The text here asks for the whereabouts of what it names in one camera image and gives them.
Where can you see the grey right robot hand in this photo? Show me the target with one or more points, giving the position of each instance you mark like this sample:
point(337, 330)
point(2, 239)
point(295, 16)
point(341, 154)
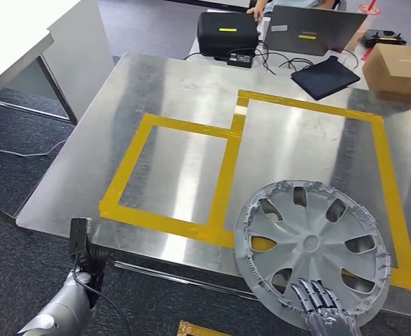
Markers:
point(328, 320)

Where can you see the seated person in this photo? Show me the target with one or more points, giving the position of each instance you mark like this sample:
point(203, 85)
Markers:
point(256, 13)

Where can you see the dark laptop sleeve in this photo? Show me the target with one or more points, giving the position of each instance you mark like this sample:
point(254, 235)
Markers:
point(325, 78)

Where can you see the black router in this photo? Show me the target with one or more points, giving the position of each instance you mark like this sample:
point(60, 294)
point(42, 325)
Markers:
point(383, 38)

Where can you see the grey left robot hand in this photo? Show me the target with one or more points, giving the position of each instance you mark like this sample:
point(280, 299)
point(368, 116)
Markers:
point(93, 273)

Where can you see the grey laptop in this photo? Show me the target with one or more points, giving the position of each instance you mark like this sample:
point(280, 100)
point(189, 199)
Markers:
point(313, 32)

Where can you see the drink cup with red straw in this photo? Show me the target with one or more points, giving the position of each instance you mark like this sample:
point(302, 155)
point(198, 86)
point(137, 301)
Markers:
point(355, 37)

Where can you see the yellow floor tape strip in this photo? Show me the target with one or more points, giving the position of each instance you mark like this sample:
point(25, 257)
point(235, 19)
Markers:
point(198, 330)

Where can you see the black power adapter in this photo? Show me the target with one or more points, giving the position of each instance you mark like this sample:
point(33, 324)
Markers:
point(240, 60)

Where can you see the silver plastic wheel hubcap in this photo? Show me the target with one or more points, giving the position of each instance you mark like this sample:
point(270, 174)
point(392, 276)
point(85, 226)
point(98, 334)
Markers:
point(310, 241)

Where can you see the brown cardboard box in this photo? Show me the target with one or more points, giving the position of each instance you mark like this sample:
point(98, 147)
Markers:
point(397, 72)

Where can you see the black hard carry case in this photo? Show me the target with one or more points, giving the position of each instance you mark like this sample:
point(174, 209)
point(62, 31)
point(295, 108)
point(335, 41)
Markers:
point(226, 34)

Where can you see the steel workbench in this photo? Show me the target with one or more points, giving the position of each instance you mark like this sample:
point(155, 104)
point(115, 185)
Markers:
point(191, 88)

